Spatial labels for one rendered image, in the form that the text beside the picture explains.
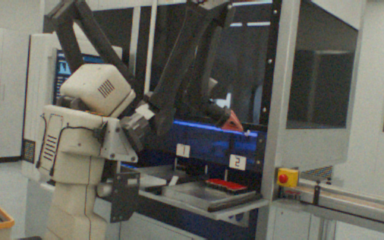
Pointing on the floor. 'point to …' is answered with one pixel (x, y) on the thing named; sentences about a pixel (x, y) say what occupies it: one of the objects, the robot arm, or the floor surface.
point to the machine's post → (278, 117)
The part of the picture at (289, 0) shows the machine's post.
